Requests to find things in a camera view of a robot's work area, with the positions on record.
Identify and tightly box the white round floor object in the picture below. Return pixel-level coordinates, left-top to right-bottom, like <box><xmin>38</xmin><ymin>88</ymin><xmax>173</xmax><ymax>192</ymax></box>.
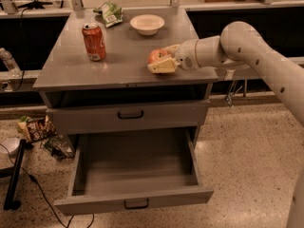
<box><xmin>0</xmin><ymin>138</ymin><xmax>20</xmax><ymax>155</ymax></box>

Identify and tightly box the green chip bag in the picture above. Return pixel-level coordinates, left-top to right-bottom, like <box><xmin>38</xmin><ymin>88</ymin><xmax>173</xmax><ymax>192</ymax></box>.
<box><xmin>93</xmin><ymin>1</ymin><xmax>123</xmax><ymax>28</ymax></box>

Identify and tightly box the clear plastic bottle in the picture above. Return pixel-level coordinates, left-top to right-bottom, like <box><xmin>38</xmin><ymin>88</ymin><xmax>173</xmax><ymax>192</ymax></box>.
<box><xmin>0</xmin><ymin>47</ymin><xmax>22</xmax><ymax>78</ymax></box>

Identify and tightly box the white bowl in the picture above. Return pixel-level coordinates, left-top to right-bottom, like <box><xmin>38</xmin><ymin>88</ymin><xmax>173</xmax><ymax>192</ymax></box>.
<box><xmin>130</xmin><ymin>14</ymin><xmax>164</xmax><ymax>36</ymax></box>

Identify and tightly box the closed grey upper drawer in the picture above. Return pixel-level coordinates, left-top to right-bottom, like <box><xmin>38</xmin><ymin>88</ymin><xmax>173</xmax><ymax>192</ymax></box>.
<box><xmin>47</xmin><ymin>101</ymin><xmax>209</xmax><ymax>135</ymax></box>

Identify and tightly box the black floor cable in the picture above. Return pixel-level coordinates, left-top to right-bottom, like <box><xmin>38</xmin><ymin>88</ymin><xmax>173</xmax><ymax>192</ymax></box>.
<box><xmin>0</xmin><ymin>142</ymin><xmax>95</xmax><ymax>228</ymax></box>

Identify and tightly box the brown snack bag on floor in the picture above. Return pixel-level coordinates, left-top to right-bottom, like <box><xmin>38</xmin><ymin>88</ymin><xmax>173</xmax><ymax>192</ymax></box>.
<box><xmin>17</xmin><ymin>116</ymin><xmax>57</xmax><ymax>143</ymax></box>

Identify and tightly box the open grey lower drawer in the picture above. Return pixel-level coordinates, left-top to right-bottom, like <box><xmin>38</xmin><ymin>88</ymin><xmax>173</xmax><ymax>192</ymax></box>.
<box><xmin>54</xmin><ymin>128</ymin><xmax>213</xmax><ymax>216</ymax></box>

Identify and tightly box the grey drawer cabinet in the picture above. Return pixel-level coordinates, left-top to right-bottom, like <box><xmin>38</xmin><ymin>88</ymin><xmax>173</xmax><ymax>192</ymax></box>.
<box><xmin>34</xmin><ymin>8</ymin><xmax>218</xmax><ymax>140</ymax></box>

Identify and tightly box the black stand leg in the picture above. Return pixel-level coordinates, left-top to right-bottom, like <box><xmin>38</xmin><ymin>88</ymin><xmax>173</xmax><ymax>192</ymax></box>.
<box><xmin>0</xmin><ymin>139</ymin><xmax>27</xmax><ymax>210</ymax></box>

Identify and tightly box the red apple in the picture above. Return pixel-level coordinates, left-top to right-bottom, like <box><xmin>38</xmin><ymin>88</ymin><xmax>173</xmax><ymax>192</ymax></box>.
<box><xmin>147</xmin><ymin>48</ymin><xmax>168</xmax><ymax>64</ymax></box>

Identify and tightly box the dark snack bag on floor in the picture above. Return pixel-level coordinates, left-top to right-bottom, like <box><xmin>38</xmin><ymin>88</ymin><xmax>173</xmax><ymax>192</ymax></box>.
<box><xmin>41</xmin><ymin>135</ymin><xmax>74</xmax><ymax>161</ymax></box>

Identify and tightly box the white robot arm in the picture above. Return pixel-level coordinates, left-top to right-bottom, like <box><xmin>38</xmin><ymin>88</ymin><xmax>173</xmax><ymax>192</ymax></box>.
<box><xmin>149</xmin><ymin>22</ymin><xmax>304</xmax><ymax>228</ymax></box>

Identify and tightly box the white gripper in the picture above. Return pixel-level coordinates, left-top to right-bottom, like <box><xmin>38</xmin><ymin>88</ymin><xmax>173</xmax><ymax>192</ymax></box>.
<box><xmin>147</xmin><ymin>40</ymin><xmax>200</xmax><ymax>74</ymax></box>

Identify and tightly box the orange soda can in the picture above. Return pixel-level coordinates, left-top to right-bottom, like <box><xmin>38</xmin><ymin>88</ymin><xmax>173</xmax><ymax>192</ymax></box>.
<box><xmin>82</xmin><ymin>23</ymin><xmax>105</xmax><ymax>61</ymax></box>

